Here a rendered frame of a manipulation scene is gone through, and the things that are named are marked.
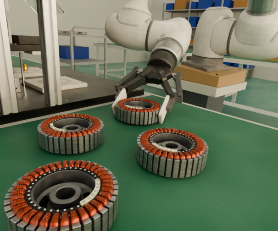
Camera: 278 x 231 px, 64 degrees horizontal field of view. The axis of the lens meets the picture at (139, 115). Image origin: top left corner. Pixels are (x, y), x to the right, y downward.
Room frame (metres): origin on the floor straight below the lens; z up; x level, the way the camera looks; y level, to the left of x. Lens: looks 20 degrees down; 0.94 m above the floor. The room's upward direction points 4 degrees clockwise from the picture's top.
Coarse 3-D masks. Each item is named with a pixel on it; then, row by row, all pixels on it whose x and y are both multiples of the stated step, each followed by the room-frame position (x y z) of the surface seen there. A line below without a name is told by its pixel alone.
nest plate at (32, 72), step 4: (16, 68) 0.92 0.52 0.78; (20, 68) 0.92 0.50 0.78; (28, 68) 0.94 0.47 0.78; (32, 68) 0.94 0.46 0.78; (36, 68) 0.95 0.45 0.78; (20, 72) 0.83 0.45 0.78; (24, 72) 0.84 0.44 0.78; (28, 72) 0.84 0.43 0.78; (32, 72) 0.85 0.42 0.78; (36, 72) 0.85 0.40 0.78; (40, 72) 0.86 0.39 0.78; (20, 76) 0.80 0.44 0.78; (24, 76) 0.81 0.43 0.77; (28, 76) 0.82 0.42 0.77; (32, 76) 0.83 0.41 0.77; (36, 76) 0.84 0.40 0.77
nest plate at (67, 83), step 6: (36, 78) 0.74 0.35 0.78; (42, 78) 0.75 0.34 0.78; (66, 78) 0.78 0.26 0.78; (30, 84) 0.67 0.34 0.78; (36, 84) 0.66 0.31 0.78; (42, 84) 0.66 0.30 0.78; (66, 84) 0.68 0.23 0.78; (72, 84) 0.69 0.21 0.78; (78, 84) 0.70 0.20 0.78; (84, 84) 0.71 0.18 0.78; (42, 90) 0.61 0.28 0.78
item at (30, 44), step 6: (12, 36) 0.64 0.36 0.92; (18, 36) 0.62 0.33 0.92; (24, 36) 0.63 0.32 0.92; (30, 36) 0.64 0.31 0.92; (36, 36) 0.65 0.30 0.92; (12, 42) 0.65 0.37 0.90; (18, 42) 0.62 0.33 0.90; (24, 42) 0.63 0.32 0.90; (30, 42) 0.64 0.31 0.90; (36, 42) 0.65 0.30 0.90; (12, 48) 0.60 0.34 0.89; (18, 48) 0.61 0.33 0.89; (24, 48) 0.62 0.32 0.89; (30, 48) 0.63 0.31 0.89; (36, 48) 0.65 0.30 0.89; (36, 54) 0.65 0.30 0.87
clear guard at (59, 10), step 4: (28, 0) 1.07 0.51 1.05; (32, 0) 1.04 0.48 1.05; (28, 4) 1.10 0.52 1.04; (32, 4) 1.07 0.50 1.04; (36, 4) 1.05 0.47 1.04; (56, 4) 0.94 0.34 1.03; (32, 8) 1.11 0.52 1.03; (36, 8) 1.08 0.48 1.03; (56, 8) 0.97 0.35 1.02; (60, 8) 0.95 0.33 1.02; (36, 12) 1.12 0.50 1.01; (60, 12) 0.98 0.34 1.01
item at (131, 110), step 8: (120, 104) 0.49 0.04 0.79; (128, 104) 0.53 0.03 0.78; (136, 104) 0.54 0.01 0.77; (144, 104) 0.54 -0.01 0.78; (152, 104) 0.52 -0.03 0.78; (160, 104) 0.52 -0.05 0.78; (120, 112) 0.47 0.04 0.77; (128, 112) 0.46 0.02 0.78; (136, 112) 0.45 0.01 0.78; (144, 112) 0.46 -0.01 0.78; (152, 112) 0.47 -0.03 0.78; (120, 120) 0.47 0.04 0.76; (128, 120) 0.46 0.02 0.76; (136, 120) 0.45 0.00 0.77; (144, 120) 0.46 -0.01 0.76; (152, 120) 0.46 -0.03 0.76
